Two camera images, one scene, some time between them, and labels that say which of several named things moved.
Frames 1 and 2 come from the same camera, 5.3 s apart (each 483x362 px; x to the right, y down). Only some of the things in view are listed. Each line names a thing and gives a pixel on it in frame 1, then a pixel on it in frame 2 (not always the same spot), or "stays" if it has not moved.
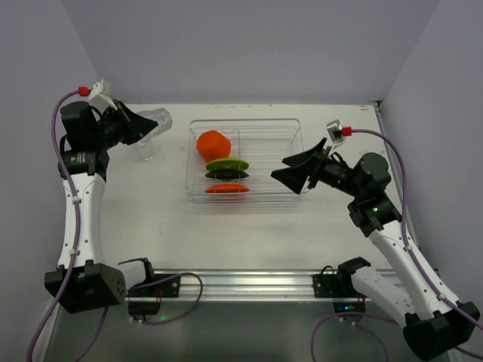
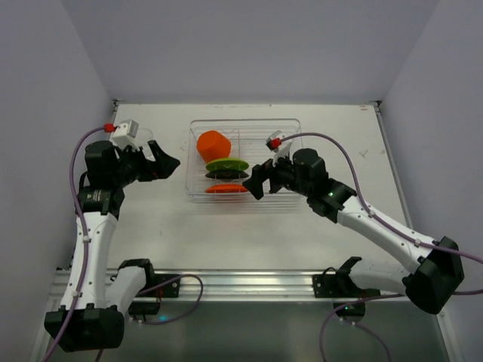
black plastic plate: (226, 175) stays
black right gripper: (315, 170) -> (272, 176)
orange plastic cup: (212, 145) stays
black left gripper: (123, 123) -> (147, 168)
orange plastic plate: (226, 188) stays
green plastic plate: (227, 164) stays
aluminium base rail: (246, 285) stays
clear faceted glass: (160, 115) -> (144, 136)
